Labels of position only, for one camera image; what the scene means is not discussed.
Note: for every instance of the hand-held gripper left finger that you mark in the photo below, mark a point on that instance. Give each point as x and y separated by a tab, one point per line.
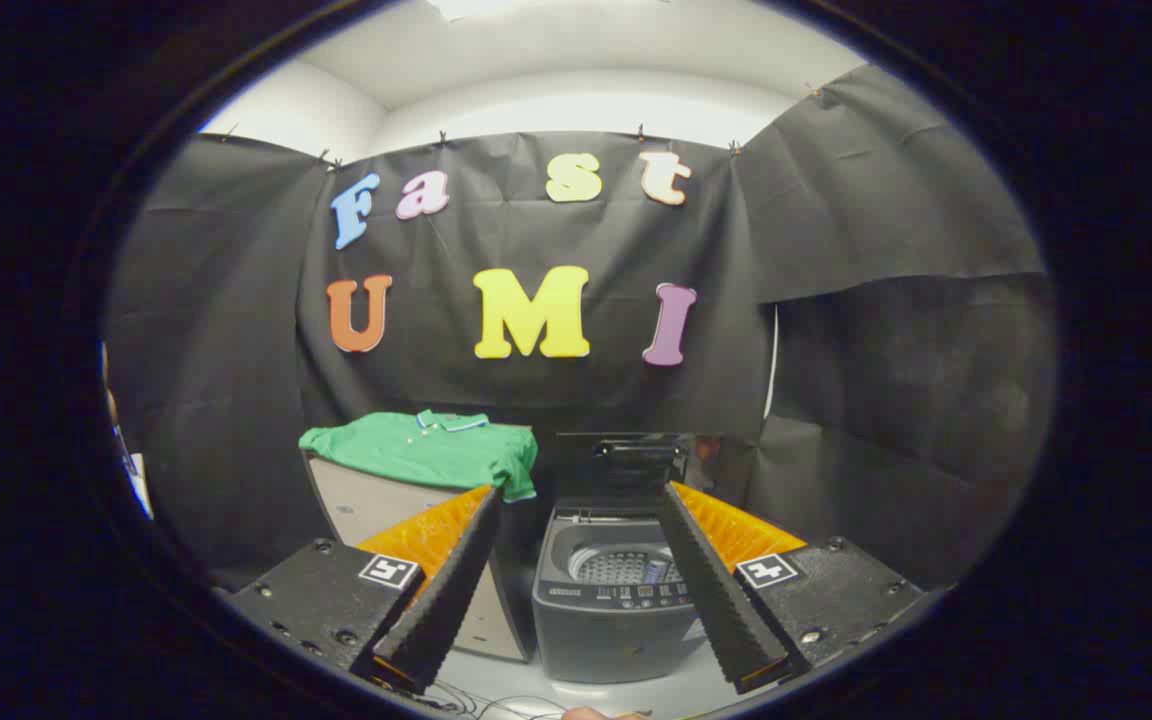
446	590

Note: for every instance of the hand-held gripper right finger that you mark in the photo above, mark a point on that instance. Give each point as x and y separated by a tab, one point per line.
721	600

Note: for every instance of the grey washing machine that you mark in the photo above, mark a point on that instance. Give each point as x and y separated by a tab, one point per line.
586	630

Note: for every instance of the green polo shirt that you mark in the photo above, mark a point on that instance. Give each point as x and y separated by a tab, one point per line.
416	450

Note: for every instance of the grey cabinet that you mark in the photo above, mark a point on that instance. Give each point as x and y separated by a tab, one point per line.
366	505

